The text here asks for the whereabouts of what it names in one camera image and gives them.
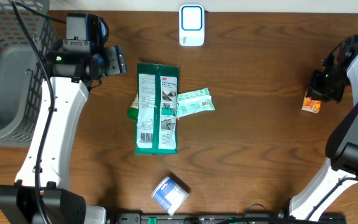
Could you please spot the grey mesh basket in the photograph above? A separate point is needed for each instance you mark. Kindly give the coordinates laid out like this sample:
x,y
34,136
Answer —
x,y
21,80

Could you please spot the green 3M wipes pack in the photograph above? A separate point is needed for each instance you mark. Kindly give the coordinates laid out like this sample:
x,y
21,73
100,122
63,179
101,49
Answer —
x,y
156,126

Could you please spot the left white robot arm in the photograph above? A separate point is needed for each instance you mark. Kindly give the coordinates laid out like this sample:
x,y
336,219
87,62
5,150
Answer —
x,y
41,191

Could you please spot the orange small packet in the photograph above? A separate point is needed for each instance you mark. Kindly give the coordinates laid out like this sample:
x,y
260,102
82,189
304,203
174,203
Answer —
x,y
310,105

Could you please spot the blue white round tub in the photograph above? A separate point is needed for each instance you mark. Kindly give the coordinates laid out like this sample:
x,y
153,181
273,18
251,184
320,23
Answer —
x,y
169,195

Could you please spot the mint green snack pack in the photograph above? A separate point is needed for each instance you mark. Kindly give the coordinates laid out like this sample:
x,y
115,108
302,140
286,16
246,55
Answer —
x,y
194,102

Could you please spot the green lid beige jar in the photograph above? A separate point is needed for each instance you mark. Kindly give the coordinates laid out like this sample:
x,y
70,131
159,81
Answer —
x,y
134,109

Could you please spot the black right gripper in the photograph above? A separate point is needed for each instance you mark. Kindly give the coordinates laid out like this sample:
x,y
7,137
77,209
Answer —
x,y
314,90

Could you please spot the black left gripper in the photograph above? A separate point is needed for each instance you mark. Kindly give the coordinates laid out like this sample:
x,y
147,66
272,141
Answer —
x,y
118,64

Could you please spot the white barcode scanner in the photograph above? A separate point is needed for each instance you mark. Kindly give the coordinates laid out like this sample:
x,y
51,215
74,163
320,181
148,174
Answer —
x,y
191,25

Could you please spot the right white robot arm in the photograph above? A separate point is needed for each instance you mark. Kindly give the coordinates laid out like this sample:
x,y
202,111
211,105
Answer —
x,y
340,168

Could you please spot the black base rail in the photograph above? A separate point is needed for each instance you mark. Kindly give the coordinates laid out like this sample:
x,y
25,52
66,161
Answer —
x,y
248,218

